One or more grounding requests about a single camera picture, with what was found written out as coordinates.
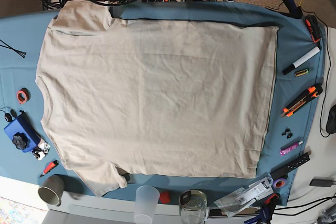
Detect AA battery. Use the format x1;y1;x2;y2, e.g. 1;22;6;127
295;68;310;77

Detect black white marker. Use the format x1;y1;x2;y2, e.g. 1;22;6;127
282;46;320;75

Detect black zip ties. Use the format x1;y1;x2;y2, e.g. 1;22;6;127
0;40;26;58

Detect beige T-shirt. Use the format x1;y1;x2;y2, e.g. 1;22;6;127
36;2;278;197

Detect red small block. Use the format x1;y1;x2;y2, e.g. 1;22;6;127
159;191;171;204

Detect blue table cloth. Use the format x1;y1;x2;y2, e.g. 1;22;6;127
1;2;325;203

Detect packaged item in plastic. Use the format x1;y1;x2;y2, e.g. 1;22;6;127
214;177;274;218

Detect black knob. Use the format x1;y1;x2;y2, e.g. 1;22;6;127
12;133;28;151

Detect white small caster toy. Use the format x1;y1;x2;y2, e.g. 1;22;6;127
32;142;50;161

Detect purple glue tube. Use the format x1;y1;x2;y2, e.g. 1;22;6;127
279;141;303;156

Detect purple tape roll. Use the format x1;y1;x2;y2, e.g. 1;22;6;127
273;178;286;188

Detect blue orange bar clamp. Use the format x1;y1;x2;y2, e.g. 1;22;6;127
244;193;280;224

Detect orange black clamp tool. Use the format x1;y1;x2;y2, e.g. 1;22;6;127
304;15;321;43

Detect red black small tool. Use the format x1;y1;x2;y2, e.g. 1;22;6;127
40;160;59;177

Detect translucent plastic cup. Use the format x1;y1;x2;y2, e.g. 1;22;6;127
134;185;160;224

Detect small black clips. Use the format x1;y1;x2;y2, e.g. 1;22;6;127
281;127;293;139

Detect grey mug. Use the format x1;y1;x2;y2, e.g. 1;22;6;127
38;175;65;207

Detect blue box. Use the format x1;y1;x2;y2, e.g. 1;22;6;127
4;114;40;153

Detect orange tape roll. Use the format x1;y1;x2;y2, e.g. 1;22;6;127
16;88;30;104

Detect glass jar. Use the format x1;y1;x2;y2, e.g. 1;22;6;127
179;189;207;224

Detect orange black utility knife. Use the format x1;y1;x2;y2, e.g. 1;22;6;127
280;83;323;118

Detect black perforated bar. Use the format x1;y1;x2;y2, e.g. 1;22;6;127
270;152;310;180

